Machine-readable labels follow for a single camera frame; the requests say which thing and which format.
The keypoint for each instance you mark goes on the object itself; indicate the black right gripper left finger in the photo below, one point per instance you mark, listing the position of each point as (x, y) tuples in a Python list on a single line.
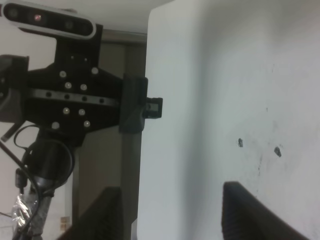
[(109, 217)]

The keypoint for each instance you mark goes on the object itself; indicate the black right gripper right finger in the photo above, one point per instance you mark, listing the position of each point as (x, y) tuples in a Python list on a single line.
[(245, 218)]

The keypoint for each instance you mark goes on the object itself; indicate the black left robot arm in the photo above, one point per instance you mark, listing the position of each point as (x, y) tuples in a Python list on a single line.
[(45, 166)]

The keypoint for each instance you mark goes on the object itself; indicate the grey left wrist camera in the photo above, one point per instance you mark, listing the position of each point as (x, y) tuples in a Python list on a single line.
[(48, 20)]

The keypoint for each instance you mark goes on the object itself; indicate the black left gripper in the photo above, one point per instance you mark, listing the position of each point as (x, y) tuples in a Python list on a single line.
[(74, 92)]

